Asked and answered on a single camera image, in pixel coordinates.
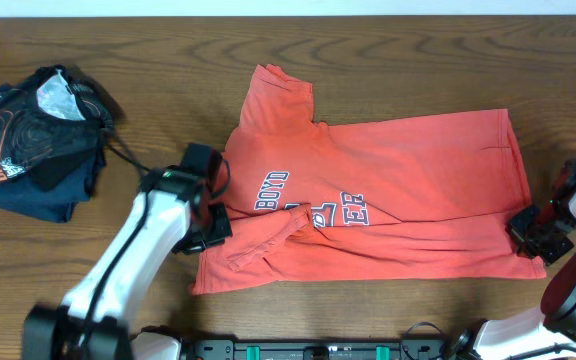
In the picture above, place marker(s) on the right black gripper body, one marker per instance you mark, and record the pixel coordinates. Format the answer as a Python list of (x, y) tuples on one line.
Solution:
[(532, 234)]

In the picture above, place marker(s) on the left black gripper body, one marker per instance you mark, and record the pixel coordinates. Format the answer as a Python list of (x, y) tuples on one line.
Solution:
[(216, 226)]

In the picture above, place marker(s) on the red printed t-shirt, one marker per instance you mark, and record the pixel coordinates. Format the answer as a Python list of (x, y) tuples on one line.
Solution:
[(419, 198)]

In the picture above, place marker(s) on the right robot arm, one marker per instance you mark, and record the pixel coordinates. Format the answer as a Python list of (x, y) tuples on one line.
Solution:
[(547, 331)]

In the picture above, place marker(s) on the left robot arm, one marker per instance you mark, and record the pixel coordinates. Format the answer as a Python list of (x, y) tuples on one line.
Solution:
[(175, 211)]

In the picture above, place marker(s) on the navy blue folded garment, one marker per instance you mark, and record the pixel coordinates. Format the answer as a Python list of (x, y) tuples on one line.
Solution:
[(56, 205)]

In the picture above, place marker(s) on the black patterned folded garment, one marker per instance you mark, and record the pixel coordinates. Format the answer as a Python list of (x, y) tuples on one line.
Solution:
[(50, 125)]

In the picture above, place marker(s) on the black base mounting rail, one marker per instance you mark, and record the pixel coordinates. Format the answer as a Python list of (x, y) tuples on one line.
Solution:
[(318, 350)]

